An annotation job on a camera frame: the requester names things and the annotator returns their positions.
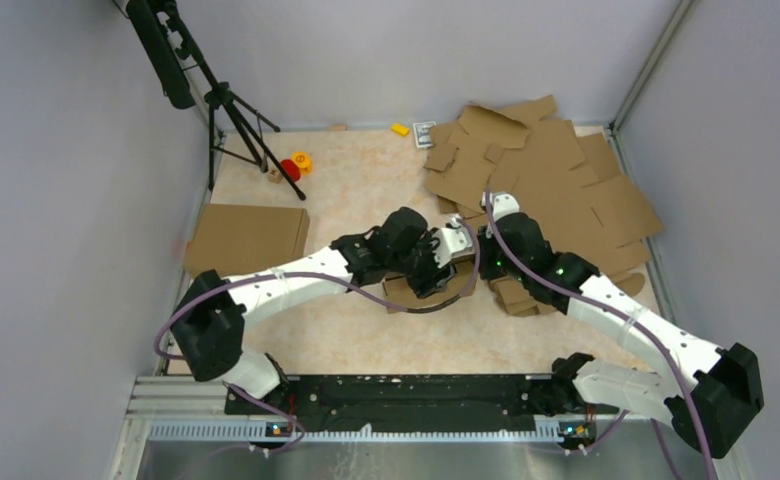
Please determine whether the small wooden cube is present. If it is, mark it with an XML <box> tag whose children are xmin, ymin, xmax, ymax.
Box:
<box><xmin>267</xmin><ymin>170</ymin><xmax>283</xmax><ymax>184</ymax></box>

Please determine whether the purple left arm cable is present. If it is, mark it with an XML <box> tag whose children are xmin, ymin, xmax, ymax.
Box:
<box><xmin>153</xmin><ymin>221</ymin><xmax>483</xmax><ymax>458</ymax></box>

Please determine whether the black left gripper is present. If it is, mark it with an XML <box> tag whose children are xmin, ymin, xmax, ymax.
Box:
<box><xmin>389</xmin><ymin>228</ymin><xmax>457</xmax><ymax>299</ymax></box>

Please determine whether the yellow block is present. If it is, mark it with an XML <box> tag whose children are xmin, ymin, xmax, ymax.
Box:
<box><xmin>391</xmin><ymin>123</ymin><xmax>410</xmax><ymax>137</ymax></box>

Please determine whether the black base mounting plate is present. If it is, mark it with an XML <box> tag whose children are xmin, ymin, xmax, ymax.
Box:
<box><xmin>263</xmin><ymin>374</ymin><xmax>617</xmax><ymax>433</ymax></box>

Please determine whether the cardboard box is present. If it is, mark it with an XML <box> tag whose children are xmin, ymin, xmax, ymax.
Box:
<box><xmin>183</xmin><ymin>204</ymin><xmax>310</xmax><ymax>277</ymax></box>
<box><xmin>382</xmin><ymin>258</ymin><xmax>477</xmax><ymax>313</ymax></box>

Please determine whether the orange round toy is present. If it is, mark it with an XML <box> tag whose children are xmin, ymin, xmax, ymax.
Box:
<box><xmin>290</xmin><ymin>151</ymin><xmax>313</xmax><ymax>175</ymax></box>

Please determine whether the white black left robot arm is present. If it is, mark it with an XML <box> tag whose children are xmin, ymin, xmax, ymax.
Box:
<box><xmin>168</xmin><ymin>207</ymin><xmax>478</xmax><ymax>414</ymax></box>

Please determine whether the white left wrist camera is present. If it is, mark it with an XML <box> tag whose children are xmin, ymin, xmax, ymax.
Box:
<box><xmin>434</xmin><ymin>225</ymin><xmax>476</xmax><ymax>266</ymax></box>

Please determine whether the folded closed cardboard box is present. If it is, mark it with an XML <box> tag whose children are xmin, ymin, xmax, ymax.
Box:
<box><xmin>183</xmin><ymin>204</ymin><xmax>310</xmax><ymax>277</ymax></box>

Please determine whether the black camera tripod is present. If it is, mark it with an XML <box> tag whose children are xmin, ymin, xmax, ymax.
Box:
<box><xmin>113</xmin><ymin>0</ymin><xmax>307</xmax><ymax>201</ymax></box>

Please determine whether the red round toy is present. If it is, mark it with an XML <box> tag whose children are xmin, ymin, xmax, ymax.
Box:
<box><xmin>280</xmin><ymin>159</ymin><xmax>302</xmax><ymax>182</ymax></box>

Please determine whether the aluminium frame rail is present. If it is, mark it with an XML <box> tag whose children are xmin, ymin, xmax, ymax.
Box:
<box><xmin>109</xmin><ymin>364</ymin><xmax>745</xmax><ymax>479</ymax></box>

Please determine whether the cardboard sheet pile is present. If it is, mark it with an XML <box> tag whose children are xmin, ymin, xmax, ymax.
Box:
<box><xmin>424</xmin><ymin>95</ymin><xmax>663</xmax><ymax>296</ymax></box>

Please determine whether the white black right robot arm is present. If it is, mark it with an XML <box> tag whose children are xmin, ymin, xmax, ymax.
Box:
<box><xmin>479</xmin><ymin>202</ymin><xmax>764</xmax><ymax>459</ymax></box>

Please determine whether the playing card box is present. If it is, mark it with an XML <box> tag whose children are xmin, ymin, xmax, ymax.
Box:
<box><xmin>411</xmin><ymin>121</ymin><xmax>437</xmax><ymax>150</ymax></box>

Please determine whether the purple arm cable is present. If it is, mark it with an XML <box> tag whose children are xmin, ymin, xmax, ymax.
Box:
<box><xmin>153</xmin><ymin>221</ymin><xmax>483</xmax><ymax>458</ymax></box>
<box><xmin>482</xmin><ymin>190</ymin><xmax>719</xmax><ymax>480</ymax></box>

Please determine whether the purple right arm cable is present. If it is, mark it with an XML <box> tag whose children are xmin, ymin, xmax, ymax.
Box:
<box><xmin>482</xmin><ymin>190</ymin><xmax>719</xmax><ymax>480</ymax></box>

